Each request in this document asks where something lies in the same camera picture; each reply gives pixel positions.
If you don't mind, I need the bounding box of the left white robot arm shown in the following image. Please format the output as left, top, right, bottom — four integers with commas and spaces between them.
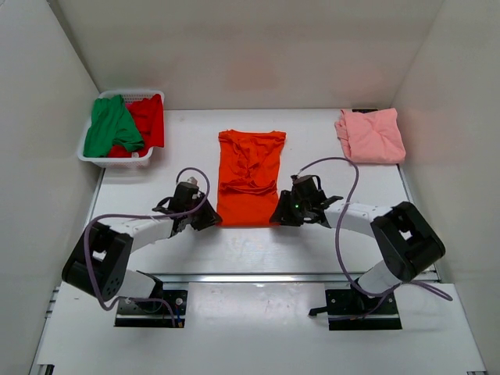
62, 180, 222, 311

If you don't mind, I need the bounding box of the aluminium table rail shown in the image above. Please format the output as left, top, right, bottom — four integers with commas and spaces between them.
153, 273, 347, 284

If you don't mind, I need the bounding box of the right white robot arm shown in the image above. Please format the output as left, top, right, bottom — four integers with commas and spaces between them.
270, 175, 445, 313

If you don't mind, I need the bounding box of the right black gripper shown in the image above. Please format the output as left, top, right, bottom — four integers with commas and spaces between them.
270, 191, 309, 227

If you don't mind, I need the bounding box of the orange t shirt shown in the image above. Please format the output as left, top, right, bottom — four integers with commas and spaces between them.
216, 130, 287, 227

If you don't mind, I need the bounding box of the green t shirt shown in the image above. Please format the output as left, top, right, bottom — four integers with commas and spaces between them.
83, 95, 145, 158

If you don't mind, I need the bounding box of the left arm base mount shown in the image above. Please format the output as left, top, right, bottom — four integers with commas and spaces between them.
114, 280, 188, 329

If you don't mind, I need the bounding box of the white plastic basket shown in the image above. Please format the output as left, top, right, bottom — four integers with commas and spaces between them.
77, 88, 165, 168

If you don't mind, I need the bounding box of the pink folded t shirt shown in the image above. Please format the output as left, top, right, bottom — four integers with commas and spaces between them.
334, 108, 406, 164

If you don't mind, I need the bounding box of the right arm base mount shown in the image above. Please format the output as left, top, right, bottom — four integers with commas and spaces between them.
308, 283, 402, 331

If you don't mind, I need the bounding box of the red t shirt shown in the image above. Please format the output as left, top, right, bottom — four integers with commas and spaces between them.
107, 94, 165, 158

